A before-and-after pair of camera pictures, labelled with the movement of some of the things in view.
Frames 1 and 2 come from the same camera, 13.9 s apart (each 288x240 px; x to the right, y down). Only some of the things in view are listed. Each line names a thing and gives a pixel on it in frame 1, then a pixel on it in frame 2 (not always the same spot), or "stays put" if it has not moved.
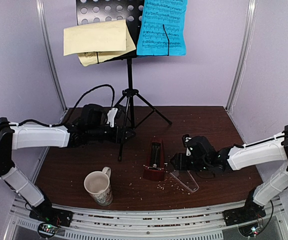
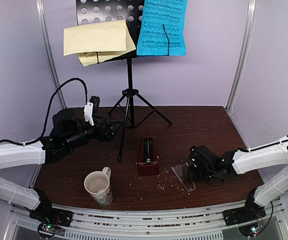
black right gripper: [181, 161] → [192, 175]
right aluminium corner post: [245, 52] stays put
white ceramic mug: [97, 183] stays put
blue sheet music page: [163, 29] stays put
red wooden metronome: [156, 170] → [148, 165]
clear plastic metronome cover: [185, 177] stays put
